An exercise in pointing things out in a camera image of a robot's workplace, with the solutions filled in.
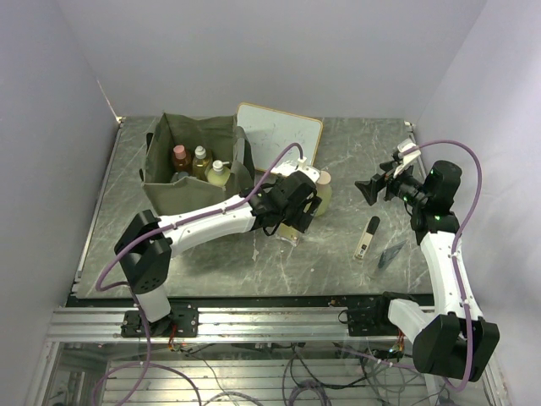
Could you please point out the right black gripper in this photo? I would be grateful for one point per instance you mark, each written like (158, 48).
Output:
(378, 181)

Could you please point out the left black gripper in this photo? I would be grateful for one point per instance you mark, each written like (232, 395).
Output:
(308, 216)

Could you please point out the clear bottle yellow label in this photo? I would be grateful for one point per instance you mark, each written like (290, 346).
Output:
(288, 234)

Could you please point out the yellow pump lotion bottle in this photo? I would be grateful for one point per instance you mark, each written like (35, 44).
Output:
(218, 174)

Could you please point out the amber clear soap bottle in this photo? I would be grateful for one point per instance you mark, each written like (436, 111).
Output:
(201, 163)

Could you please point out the orange bottle pink cap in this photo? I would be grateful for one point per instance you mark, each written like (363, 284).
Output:
(181, 159)

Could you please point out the clear square bottle black cap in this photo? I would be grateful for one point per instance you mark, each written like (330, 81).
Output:
(178, 176)

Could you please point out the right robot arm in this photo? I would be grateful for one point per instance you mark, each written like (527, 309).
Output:
(455, 341)

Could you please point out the green canvas bag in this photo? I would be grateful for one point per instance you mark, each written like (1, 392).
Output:
(227, 142)

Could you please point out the green bottle pink pump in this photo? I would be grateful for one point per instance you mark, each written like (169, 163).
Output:
(324, 191)

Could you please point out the black beige slim tube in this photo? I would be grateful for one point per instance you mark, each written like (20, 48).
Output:
(366, 238)

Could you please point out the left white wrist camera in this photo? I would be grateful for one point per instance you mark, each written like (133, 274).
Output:
(311, 172)

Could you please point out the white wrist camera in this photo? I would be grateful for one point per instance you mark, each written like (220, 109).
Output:
(311, 172)
(404, 156)

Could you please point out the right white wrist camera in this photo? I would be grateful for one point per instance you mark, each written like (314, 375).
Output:
(404, 156)

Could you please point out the small whiteboard wooden frame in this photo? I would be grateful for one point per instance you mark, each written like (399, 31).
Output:
(270, 131)

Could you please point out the aluminium rail frame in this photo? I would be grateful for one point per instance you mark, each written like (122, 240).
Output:
(241, 352)

